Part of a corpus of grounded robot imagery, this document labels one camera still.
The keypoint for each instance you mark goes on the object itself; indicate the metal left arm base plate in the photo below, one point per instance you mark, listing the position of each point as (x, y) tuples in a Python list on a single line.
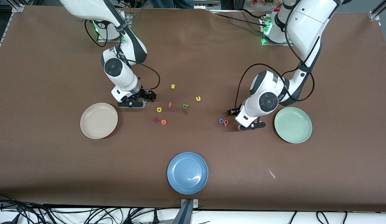
[(270, 44)]

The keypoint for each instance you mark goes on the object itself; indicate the grey camera mount pole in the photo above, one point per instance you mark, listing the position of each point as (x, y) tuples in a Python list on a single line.
[(184, 216)]

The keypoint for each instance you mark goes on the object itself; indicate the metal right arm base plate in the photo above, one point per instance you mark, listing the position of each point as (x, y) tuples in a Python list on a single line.
[(101, 40)]

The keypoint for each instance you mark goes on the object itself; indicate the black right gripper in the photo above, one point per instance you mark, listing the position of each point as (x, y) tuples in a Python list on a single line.
[(146, 94)]

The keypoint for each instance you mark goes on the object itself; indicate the black power plug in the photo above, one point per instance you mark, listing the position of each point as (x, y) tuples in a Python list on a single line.
[(155, 217)]

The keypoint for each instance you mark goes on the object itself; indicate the aluminium table corner bracket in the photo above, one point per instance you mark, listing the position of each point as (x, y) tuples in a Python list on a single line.
[(18, 8), (374, 15)]

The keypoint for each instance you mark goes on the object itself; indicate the blue plate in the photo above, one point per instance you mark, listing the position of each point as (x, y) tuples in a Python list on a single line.
[(187, 173)]

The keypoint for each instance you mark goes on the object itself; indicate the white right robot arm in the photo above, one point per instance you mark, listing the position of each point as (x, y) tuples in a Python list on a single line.
[(124, 77)]

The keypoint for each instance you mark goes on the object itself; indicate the beige brown plate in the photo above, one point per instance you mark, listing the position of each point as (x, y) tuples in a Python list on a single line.
[(99, 120)]

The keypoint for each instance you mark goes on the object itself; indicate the person in blue jeans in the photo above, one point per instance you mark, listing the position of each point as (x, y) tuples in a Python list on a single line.
[(161, 3)]

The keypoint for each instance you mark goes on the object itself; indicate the aluminium table frame rail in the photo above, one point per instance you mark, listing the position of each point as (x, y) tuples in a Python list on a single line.
[(6, 29)]

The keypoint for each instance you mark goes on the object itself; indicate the white paper scrap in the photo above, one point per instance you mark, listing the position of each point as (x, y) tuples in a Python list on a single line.
[(271, 173)]

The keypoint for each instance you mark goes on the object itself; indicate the light green plate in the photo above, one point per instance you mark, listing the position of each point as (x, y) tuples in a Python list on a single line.
[(293, 125)]

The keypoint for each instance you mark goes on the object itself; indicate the silver camera mount bracket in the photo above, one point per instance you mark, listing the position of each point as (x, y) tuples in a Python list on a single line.
[(195, 203)]

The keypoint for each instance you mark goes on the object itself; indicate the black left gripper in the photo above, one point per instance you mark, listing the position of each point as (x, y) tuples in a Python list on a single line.
[(234, 112)]

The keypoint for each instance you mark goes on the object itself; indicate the brown table cover sheet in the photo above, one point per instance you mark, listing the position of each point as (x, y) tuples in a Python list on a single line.
[(230, 149)]

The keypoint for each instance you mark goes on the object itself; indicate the orange decorative object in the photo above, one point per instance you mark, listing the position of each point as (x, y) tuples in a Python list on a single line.
[(258, 3)]

